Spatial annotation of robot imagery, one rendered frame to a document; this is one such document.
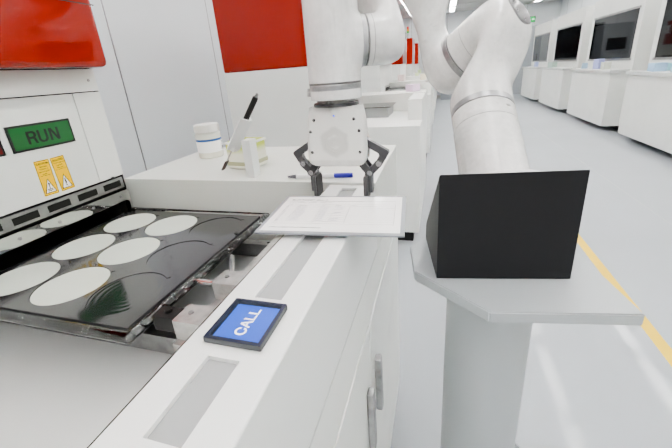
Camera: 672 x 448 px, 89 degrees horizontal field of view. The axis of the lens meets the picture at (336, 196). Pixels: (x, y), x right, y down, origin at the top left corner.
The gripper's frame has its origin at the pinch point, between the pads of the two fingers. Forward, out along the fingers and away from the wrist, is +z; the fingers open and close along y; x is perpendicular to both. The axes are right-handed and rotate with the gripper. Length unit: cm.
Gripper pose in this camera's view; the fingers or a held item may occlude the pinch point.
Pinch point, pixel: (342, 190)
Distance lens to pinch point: 62.2
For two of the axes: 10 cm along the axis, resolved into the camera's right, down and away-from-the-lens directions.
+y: 9.6, 0.3, -2.8
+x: 2.7, -3.4, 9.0
